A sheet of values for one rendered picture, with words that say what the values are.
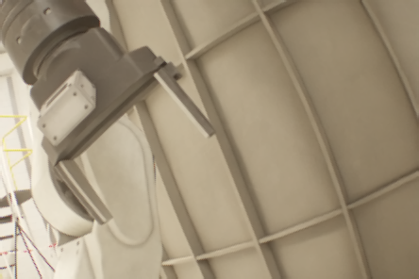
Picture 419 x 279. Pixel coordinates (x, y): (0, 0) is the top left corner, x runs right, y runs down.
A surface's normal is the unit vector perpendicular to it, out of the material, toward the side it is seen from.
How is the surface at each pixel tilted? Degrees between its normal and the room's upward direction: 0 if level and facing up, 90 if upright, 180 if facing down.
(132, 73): 96
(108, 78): 96
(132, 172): 90
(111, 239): 90
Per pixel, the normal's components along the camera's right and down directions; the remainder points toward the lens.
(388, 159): -0.44, 0.03
